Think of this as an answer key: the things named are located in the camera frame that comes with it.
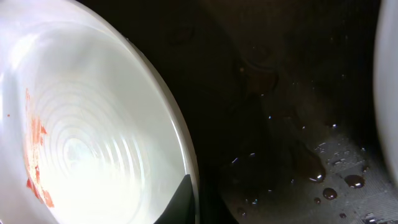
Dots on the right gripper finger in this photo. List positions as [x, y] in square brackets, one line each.
[181, 208]

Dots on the brown serving tray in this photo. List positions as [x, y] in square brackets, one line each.
[278, 99]

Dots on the white plate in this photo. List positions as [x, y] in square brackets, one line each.
[385, 83]
[90, 132]

